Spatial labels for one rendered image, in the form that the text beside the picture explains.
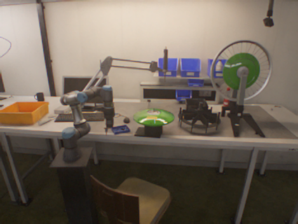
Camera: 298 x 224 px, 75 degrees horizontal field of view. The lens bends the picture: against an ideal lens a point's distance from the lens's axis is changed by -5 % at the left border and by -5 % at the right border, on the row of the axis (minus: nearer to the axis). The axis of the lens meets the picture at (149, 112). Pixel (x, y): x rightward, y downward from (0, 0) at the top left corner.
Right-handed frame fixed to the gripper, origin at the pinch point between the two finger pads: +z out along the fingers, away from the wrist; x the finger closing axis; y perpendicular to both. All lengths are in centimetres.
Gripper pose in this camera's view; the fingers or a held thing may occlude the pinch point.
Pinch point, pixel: (107, 133)
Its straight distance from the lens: 139.7
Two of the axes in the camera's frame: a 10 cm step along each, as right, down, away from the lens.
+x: -0.6, -3.6, 9.3
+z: 0.0, 9.3, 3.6
